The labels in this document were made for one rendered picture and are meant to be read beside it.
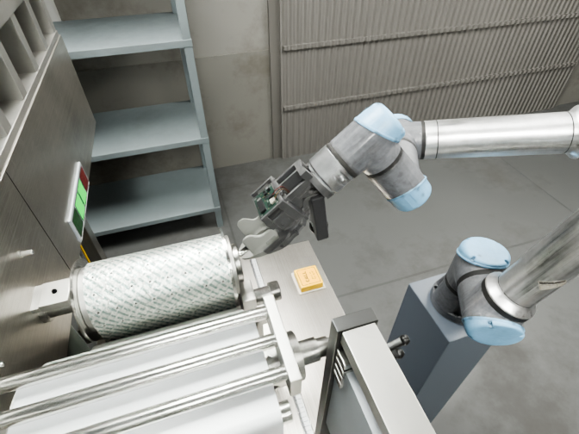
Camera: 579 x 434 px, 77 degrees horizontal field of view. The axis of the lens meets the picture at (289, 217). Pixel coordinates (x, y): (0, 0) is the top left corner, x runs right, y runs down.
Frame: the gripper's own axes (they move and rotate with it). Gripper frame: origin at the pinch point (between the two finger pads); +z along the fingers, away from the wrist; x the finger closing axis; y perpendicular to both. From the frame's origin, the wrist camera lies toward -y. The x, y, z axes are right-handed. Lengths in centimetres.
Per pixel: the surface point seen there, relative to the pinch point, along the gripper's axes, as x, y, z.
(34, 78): -51, 38, 17
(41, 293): -0.1, 24.0, 25.8
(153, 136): -151, -28, 55
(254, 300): 6.3, -4.9, 5.3
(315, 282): -12.7, -39.8, 6.5
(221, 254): 2.4, 6.3, 1.6
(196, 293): 6.3, 6.7, 8.4
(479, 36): -209, -187, -155
